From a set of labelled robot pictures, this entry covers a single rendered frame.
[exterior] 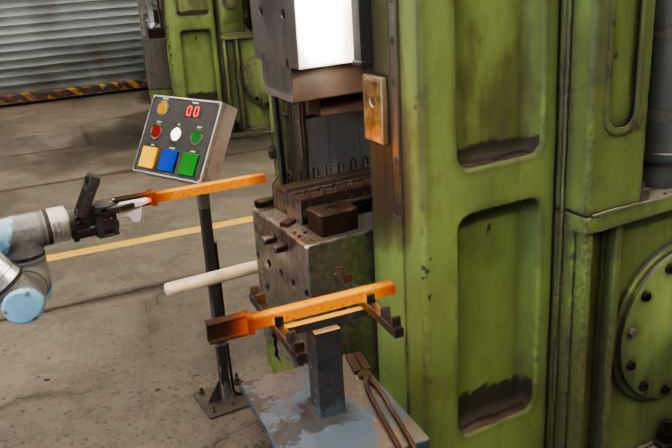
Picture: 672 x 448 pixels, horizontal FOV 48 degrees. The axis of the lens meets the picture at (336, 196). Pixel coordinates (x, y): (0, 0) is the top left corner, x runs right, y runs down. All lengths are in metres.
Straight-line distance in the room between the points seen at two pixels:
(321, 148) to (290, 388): 0.89
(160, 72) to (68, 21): 2.93
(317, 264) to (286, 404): 0.44
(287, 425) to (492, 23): 1.08
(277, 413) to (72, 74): 8.51
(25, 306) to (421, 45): 1.09
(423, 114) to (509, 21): 0.36
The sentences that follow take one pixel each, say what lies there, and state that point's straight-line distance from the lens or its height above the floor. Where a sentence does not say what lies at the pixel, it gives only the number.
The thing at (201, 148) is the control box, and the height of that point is 1.06.
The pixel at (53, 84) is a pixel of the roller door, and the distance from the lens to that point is 10.03.
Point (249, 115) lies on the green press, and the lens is 7.08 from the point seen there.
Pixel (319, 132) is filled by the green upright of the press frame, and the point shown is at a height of 1.10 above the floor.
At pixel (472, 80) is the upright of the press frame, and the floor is 1.33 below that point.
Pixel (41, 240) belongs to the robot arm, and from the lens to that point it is 2.00.
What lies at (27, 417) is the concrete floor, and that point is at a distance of 3.28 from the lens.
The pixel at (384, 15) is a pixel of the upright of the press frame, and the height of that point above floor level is 1.50.
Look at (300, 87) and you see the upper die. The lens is 2.08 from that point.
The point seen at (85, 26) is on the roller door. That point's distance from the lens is 9.98.
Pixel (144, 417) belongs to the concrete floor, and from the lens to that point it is 3.10.
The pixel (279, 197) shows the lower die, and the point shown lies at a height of 0.96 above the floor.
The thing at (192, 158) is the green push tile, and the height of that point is 1.03.
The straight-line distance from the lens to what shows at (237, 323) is 1.59.
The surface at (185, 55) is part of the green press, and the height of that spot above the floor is 0.78.
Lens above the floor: 1.68
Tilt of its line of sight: 19 degrees down
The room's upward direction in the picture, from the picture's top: 3 degrees counter-clockwise
